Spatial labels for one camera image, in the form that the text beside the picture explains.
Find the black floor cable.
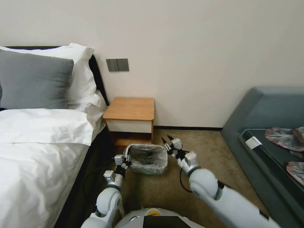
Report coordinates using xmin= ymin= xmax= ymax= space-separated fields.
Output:
xmin=82 ymin=158 xmax=116 ymax=199

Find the teal upholstered sofa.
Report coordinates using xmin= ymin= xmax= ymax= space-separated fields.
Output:
xmin=220 ymin=86 xmax=304 ymax=228

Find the white robot front shell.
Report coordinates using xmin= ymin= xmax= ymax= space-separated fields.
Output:
xmin=115 ymin=207 xmax=198 ymax=228

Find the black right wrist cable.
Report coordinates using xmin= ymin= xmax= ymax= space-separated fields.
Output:
xmin=178 ymin=166 xmax=193 ymax=193

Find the white label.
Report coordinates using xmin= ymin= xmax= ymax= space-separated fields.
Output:
xmin=245 ymin=137 xmax=262 ymax=150

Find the translucent garbage bag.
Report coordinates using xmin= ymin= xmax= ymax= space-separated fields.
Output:
xmin=124 ymin=142 xmax=168 ymax=175

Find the large white pillow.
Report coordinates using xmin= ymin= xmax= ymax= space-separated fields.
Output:
xmin=0 ymin=42 xmax=97 ymax=105

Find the wooden nightstand with white drawer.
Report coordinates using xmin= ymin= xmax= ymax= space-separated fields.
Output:
xmin=102 ymin=97 xmax=155 ymax=147

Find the white duvet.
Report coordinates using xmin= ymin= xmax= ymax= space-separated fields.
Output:
xmin=0 ymin=108 xmax=108 ymax=228

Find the grey wall switch panel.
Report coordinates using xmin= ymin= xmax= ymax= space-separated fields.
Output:
xmin=106 ymin=58 xmax=129 ymax=72

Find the small grey trash can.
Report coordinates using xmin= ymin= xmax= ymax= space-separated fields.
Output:
xmin=128 ymin=145 xmax=167 ymax=174

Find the black bed frame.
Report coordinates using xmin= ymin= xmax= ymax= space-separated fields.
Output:
xmin=0 ymin=45 xmax=114 ymax=228

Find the black tray table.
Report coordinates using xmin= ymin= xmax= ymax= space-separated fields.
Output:
xmin=238 ymin=128 xmax=304 ymax=205

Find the flat white pillow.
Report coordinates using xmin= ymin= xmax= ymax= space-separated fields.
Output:
xmin=66 ymin=90 xmax=108 ymax=113

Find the crumpled clear plastic bag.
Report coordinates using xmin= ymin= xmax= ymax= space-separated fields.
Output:
xmin=264 ymin=126 xmax=304 ymax=152
xmin=286 ymin=161 xmax=304 ymax=184

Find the grey pillow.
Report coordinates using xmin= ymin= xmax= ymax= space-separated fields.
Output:
xmin=0 ymin=49 xmax=74 ymax=110

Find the black skirting board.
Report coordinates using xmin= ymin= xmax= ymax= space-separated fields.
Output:
xmin=153 ymin=126 xmax=224 ymax=130

